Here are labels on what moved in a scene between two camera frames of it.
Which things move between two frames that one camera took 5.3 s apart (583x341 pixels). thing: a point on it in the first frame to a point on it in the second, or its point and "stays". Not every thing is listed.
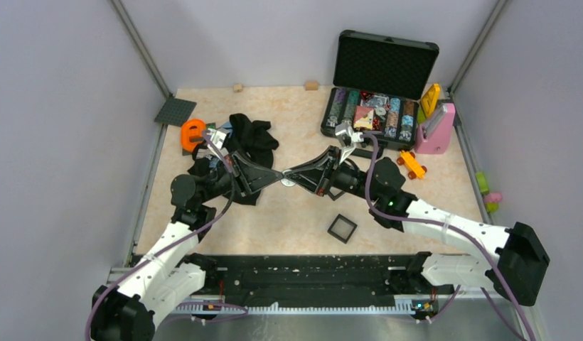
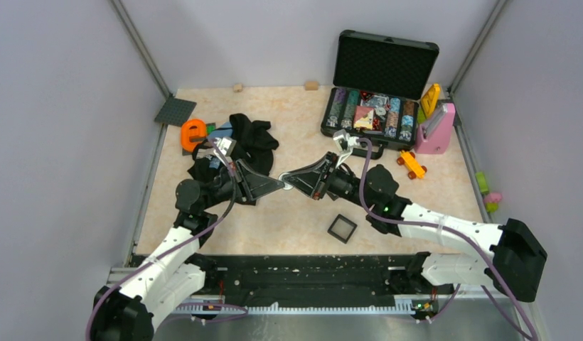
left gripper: x=244 y=185 to x=252 y=185
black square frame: x=344 y=240 stays
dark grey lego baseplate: x=175 y=111 stays
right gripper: x=329 y=160 stays
